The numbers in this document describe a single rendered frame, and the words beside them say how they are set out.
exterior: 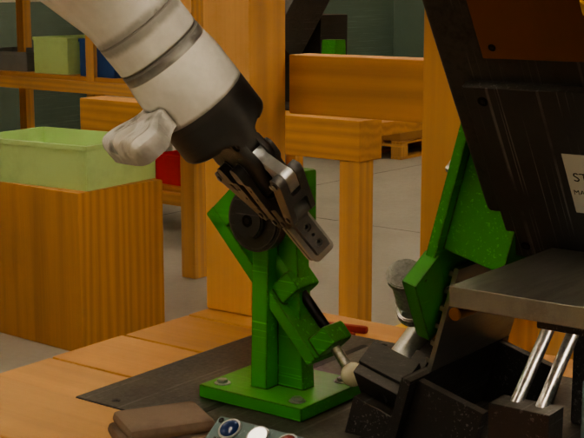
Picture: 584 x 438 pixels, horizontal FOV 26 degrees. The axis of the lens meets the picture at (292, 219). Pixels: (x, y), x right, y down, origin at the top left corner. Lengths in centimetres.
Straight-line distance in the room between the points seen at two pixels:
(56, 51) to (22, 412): 638
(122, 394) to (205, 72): 68
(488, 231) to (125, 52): 48
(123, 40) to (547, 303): 39
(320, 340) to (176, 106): 57
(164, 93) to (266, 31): 98
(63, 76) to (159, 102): 679
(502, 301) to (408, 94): 81
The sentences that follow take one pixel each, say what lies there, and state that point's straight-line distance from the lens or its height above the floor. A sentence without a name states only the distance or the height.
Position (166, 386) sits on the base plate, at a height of 90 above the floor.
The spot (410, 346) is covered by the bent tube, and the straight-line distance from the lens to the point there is 138.
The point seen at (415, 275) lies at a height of 109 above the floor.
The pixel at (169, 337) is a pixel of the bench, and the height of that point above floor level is 88.
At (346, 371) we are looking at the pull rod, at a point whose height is 95.
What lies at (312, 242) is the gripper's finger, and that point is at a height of 118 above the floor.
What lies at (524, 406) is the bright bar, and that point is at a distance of 116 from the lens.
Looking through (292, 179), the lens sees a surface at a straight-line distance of 93.
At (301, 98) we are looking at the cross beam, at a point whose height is 121.
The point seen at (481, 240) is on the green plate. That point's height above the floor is 113.
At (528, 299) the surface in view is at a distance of 104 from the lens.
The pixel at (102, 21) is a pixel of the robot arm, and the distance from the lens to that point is 92.
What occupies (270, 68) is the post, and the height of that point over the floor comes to 126.
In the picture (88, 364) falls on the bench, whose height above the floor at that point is 88.
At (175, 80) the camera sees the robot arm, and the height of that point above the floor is 131.
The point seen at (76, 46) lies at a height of 101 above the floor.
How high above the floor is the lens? 138
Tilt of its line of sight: 11 degrees down
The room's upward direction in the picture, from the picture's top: straight up
